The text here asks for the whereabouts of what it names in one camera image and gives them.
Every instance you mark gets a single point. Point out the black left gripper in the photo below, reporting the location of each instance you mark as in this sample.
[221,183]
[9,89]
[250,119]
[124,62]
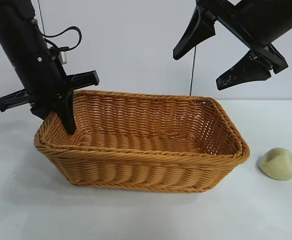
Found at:
[33,67]

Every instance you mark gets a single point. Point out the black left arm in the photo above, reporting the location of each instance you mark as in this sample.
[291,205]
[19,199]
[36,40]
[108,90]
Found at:
[8,12]

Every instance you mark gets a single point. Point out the pale yellow egg yolk pastry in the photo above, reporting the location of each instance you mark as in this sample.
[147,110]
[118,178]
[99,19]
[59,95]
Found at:
[277,166]

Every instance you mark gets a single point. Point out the brown woven wicker basket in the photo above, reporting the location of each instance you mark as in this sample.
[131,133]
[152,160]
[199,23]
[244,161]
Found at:
[148,162]

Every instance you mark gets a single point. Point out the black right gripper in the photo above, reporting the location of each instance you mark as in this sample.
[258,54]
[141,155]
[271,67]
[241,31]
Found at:
[261,17]

